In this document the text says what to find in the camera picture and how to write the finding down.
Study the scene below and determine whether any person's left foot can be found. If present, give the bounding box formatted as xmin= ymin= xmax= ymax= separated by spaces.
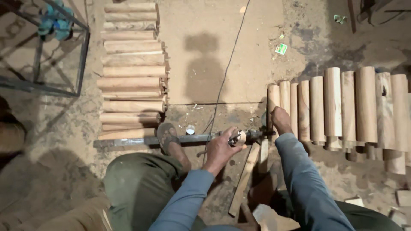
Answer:
xmin=166 ymin=141 xmax=192 ymax=173

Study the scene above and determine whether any person's leg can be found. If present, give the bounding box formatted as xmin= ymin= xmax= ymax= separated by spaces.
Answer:
xmin=333 ymin=200 xmax=404 ymax=231
xmin=103 ymin=152 xmax=207 ymax=231

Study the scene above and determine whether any long grey metal lathe bar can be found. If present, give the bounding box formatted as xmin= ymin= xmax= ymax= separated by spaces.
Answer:
xmin=93 ymin=133 xmax=225 ymax=148

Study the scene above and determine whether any row of thick wooden cylinders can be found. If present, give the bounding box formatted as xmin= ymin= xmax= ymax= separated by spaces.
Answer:
xmin=267 ymin=66 xmax=411 ymax=175

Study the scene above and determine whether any large brown log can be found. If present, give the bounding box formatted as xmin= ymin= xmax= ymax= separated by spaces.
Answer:
xmin=0 ymin=96 xmax=28 ymax=161

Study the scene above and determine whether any dark metal frame stand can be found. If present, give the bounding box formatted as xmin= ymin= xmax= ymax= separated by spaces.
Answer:
xmin=0 ymin=0 xmax=91 ymax=98

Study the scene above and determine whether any small wood offcut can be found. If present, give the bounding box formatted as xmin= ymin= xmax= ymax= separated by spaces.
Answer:
xmin=344 ymin=196 xmax=365 ymax=208
xmin=395 ymin=190 xmax=411 ymax=208
xmin=388 ymin=208 xmax=409 ymax=227

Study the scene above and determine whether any blue bundle on frame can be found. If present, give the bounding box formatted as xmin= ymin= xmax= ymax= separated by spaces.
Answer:
xmin=37 ymin=0 xmax=74 ymax=41

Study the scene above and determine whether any short wooden stick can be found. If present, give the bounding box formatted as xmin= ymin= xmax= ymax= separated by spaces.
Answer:
xmin=259 ymin=139 xmax=270 ymax=168

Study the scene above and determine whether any person's right leg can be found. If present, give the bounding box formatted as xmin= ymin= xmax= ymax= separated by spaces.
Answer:
xmin=333 ymin=200 xmax=404 ymax=231

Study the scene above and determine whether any thin black cord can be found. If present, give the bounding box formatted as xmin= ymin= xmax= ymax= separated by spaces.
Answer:
xmin=202 ymin=0 xmax=252 ymax=166

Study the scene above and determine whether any person's left leg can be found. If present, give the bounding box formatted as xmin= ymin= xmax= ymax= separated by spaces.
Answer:
xmin=103 ymin=152 xmax=207 ymax=231

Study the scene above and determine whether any person's right hand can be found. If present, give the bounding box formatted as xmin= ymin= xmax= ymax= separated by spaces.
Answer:
xmin=271 ymin=106 xmax=293 ymax=136

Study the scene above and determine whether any small round wooden knob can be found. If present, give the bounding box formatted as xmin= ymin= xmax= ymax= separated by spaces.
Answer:
xmin=229 ymin=130 xmax=247 ymax=147

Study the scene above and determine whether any pale wooden block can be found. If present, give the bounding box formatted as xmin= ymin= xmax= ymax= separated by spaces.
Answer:
xmin=252 ymin=204 xmax=301 ymax=231

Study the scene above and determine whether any long flat wooden plank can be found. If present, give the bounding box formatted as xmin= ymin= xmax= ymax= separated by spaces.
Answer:
xmin=228 ymin=143 xmax=261 ymax=217

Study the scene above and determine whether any brown sandal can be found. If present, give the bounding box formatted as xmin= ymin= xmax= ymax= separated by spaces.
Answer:
xmin=156 ymin=123 xmax=182 ymax=157

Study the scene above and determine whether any rough wooden slab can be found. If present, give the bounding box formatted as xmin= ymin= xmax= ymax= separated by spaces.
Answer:
xmin=34 ymin=195 xmax=113 ymax=231

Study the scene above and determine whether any dark wooden slat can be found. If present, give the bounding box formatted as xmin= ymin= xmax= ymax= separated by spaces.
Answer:
xmin=347 ymin=0 xmax=357 ymax=34

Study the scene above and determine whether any row of turned wooden legs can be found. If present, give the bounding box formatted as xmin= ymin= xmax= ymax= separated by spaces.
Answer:
xmin=96 ymin=2 xmax=171 ymax=141

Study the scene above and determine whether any dark metal lathe spindle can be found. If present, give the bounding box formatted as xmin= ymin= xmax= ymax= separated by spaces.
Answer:
xmin=246 ymin=129 xmax=276 ymax=139

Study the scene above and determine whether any person's left hand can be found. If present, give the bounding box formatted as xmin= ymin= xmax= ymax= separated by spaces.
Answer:
xmin=202 ymin=126 xmax=248 ymax=176

